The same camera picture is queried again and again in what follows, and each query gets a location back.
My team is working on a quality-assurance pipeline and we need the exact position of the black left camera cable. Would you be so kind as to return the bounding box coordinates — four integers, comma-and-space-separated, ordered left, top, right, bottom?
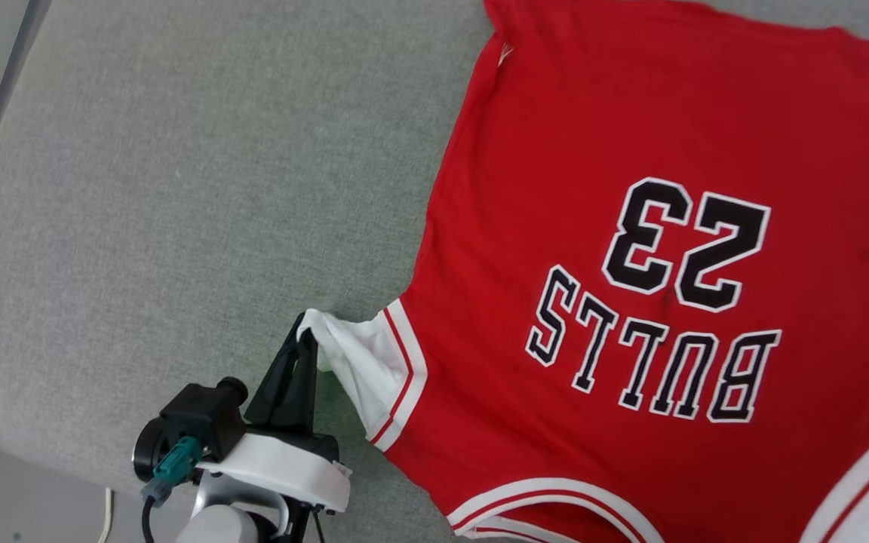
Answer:
140, 494, 160, 543

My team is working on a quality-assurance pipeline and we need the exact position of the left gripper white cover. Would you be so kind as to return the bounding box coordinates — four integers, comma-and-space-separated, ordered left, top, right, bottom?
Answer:
197, 313, 352, 515

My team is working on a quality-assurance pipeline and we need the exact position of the white cable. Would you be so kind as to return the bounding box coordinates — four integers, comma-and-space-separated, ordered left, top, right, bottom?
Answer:
97, 486, 115, 543

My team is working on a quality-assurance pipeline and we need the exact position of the teal left camera connector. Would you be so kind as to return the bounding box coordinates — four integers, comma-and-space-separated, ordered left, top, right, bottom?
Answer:
140, 436, 203, 505

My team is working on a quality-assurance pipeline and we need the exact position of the red and white basketball jersey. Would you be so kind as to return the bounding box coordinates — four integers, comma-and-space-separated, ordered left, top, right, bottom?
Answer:
297, 0, 869, 543

